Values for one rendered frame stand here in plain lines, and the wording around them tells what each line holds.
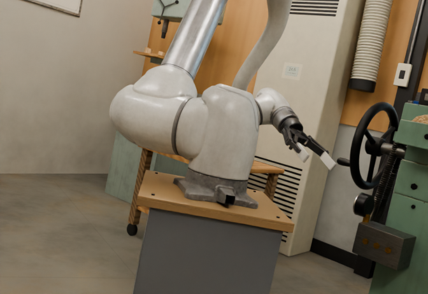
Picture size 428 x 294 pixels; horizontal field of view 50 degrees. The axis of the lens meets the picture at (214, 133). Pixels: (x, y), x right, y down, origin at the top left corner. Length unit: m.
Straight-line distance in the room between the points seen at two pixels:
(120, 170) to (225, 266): 2.43
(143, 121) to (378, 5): 2.05
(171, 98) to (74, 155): 2.86
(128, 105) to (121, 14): 2.91
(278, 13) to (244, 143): 0.58
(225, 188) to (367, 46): 1.95
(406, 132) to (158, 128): 0.61
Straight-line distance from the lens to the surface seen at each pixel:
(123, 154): 3.39
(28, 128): 3.70
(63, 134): 3.86
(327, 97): 2.82
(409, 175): 1.29
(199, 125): 1.09
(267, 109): 1.69
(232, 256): 1.06
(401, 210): 1.30
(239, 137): 1.07
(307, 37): 2.94
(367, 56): 2.88
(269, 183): 2.72
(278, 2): 1.51
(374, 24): 2.91
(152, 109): 1.14
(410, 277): 1.31
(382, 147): 1.54
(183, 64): 1.24
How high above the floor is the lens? 0.86
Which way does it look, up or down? 4 degrees down
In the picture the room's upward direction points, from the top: 12 degrees clockwise
